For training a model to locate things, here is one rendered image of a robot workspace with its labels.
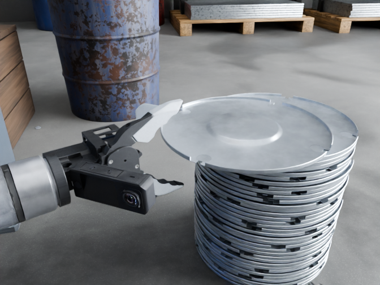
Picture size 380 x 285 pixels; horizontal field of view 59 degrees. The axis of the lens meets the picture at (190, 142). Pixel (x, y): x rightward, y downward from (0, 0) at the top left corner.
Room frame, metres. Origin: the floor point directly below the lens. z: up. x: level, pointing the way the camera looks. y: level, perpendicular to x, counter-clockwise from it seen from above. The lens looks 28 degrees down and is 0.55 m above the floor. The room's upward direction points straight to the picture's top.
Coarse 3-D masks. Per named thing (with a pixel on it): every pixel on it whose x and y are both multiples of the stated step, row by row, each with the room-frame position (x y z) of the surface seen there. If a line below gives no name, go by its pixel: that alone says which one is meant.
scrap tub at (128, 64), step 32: (64, 0) 1.21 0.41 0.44; (96, 0) 1.19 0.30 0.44; (128, 0) 1.23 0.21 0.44; (64, 32) 1.23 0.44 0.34; (96, 32) 1.19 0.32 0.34; (128, 32) 1.23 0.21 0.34; (64, 64) 1.27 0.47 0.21; (96, 64) 1.20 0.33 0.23; (128, 64) 1.23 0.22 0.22; (96, 96) 1.21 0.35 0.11; (128, 96) 1.23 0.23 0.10
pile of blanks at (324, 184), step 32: (352, 160) 0.52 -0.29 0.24; (224, 192) 0.47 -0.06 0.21; (256, 192) 0.45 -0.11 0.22; (288, 192) 0.43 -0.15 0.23; (320, 192) 0.44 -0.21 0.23; (224, 224) 0.47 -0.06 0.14; (256, 224) 0.44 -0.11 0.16; (288, 224) 0.43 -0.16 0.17; (320, 224) 0.45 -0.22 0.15; (224, 256) 0.46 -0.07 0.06; (256, 256) 0.44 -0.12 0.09; (288, 256) 0.43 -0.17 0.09; (320, 256) 0.47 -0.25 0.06
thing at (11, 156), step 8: (0, 112) 0.73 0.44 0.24; (0, 120) 0.71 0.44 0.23; (0, 128) 0.70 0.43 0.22; (0, 136) 0.69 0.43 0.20; (0, 144) 0.67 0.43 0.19; (8, 144) 0.72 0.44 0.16; (0, 152) 0.66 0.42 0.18; (8, 152) 0.71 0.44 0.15; (0, 160) 0.65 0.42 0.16; (8, 160) 0.69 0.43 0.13; (16, 224) 0.60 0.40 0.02; (0, 232) 0.59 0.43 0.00; (8, 232) 0.59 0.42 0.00
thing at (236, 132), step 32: (224, 96) 0.68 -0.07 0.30; (192, 128) 0.53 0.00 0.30; (224, 128) 0.52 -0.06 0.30; (256, 128) 0.52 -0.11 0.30; (288, 128) 0.53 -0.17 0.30; (320, 128) 0.53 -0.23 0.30; (192, 160) 0.42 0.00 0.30; (224, 160) 0.42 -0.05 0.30; (256, 160) 0.42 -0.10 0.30; (288, 160) 0.42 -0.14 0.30
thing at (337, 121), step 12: (252, 96) 0.71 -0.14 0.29; (264, 96) 0.71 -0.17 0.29; (276, 96) 0.71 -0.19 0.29; (312, 108) 0.64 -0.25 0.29; (324, 108) 0.64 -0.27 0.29; (324, 120) 0.58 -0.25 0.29; (336, 120) 0.58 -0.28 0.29; (348, 120) 0.58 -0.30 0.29; (336, 132) 0.53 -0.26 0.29; (336, 144) 0.49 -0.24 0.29; (348, 144) 0.49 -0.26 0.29; (336, 156) 0.45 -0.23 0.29
